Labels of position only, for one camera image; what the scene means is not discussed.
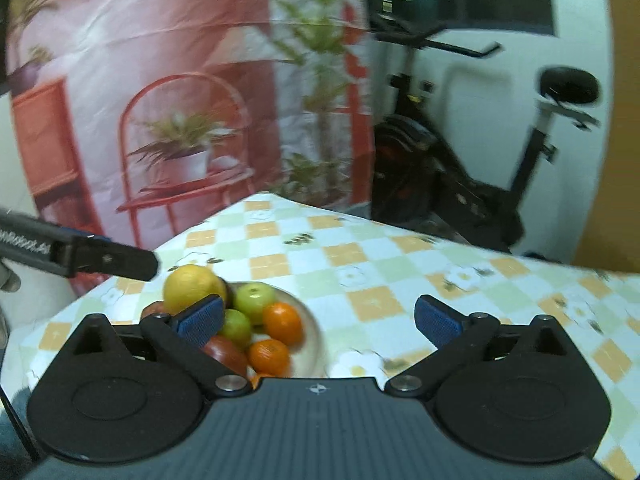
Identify green apple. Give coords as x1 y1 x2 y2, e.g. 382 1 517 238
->
217 308 253 352
234 282 276 327

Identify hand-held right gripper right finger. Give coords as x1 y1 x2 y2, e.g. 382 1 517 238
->
382 294 575 397

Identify black exercise bike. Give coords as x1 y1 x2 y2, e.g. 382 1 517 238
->
367 0 602 255

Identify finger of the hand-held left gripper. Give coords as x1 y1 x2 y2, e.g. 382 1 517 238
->
52 235 160 282
59 226 110 243

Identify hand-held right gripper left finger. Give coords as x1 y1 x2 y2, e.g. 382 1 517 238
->
72 294 251 399

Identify yellow lemon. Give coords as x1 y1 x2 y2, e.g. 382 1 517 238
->
162 264 228 317

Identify bright red apple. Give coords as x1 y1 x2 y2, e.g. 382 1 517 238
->
201 335 250 378

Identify person's left hand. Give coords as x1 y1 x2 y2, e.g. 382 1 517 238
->
0 257 21 346

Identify orange wooden board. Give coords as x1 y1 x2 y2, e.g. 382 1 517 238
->
572 0 640 277

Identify printed red backdrop cloth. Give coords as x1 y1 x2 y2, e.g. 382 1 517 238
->
7 0 377 302

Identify cream white plate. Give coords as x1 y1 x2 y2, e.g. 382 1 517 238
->
145 280 327 380

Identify brownish red apple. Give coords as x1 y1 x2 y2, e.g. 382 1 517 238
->
140 300 171 322

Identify checked floral tablecloth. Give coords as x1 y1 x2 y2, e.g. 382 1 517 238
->
0 192 640 480

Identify mandarin orange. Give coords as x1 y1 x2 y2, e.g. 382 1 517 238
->
262 301 305 347
247 338 292 377

